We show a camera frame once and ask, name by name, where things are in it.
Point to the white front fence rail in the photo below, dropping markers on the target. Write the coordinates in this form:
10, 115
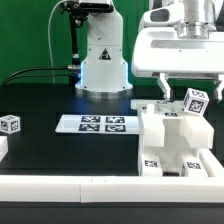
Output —
20, 188

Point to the white fence rail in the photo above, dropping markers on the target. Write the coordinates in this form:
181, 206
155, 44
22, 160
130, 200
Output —
20, 188
211, 164

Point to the white chair seat block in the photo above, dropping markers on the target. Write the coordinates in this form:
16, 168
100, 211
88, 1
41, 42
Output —
170, 156

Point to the white right fence rail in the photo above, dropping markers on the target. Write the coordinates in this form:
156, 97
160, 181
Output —
211, 164

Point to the white chair back piece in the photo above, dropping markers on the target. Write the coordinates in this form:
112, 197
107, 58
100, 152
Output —
158, 119

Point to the white block left edge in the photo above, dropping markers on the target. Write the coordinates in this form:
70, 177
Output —
3, 147

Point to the small white tag cube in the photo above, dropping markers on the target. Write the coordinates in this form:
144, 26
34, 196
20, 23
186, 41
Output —
195, 101

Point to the white tag sheet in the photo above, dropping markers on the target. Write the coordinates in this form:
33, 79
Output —
99, 124

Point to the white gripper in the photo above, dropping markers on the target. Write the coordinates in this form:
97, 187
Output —
181, 42

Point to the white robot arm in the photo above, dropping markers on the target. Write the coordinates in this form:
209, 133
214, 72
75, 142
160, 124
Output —
104, 69

